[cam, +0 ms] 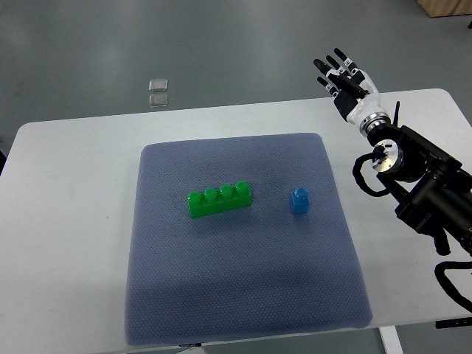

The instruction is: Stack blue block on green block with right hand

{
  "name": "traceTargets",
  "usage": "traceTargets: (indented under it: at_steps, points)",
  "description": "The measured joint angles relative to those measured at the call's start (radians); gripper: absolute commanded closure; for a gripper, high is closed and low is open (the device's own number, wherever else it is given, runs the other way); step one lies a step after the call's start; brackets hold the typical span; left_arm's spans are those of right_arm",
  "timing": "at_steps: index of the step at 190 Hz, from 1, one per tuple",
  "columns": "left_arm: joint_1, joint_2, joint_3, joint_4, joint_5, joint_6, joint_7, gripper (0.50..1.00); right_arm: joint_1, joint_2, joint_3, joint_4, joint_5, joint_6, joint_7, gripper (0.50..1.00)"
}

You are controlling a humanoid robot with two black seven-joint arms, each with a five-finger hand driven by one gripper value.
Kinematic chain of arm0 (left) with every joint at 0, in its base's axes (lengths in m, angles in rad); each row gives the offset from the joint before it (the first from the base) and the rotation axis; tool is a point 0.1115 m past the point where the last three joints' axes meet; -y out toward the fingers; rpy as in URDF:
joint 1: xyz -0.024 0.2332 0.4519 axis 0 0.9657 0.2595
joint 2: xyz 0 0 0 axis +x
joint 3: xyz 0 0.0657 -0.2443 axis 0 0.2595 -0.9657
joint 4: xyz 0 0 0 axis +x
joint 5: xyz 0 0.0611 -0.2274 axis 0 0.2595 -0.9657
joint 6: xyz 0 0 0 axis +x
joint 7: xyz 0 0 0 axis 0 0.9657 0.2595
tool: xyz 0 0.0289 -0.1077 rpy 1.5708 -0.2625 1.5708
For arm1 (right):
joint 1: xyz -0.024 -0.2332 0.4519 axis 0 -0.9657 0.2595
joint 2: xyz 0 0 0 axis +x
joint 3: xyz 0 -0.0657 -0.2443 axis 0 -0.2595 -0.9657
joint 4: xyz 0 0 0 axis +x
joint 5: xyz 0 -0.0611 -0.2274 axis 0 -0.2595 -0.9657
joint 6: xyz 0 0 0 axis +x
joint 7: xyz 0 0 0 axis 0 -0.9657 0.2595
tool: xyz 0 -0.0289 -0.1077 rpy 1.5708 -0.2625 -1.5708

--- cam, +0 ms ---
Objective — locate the metal floor plate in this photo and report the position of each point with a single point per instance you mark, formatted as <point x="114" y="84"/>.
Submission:
<point x="156" y="85"/>
<point x="158" y="100"/>

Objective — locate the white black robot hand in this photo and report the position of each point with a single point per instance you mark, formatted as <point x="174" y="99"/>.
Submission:
<point x="354" y="94"/>

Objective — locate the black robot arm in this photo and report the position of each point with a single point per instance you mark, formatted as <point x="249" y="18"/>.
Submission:
<point x="432" y="190"/>

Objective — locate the wooden furniture corner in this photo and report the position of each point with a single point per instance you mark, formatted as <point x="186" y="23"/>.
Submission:
<point x="445" y="8"/>

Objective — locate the white table leg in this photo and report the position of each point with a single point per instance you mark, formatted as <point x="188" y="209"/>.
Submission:
<point x="390" y="340"/>

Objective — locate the blue toy block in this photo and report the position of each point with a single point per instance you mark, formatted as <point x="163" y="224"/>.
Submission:
<point x="299" y="202"/>

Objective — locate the green toy block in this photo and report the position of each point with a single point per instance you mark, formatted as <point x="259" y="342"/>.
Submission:
<point x="213" y="201"/>

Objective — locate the upper metal floor plate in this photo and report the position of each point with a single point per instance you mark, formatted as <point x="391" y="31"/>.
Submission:
<point x="156" y="85"/>

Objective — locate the lower metal floor plate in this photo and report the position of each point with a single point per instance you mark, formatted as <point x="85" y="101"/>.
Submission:
<point x="158" y="100"/>

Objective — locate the blue-grey mesh mat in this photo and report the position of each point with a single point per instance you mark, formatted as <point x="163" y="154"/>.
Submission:
<point x="250" y="272"/>

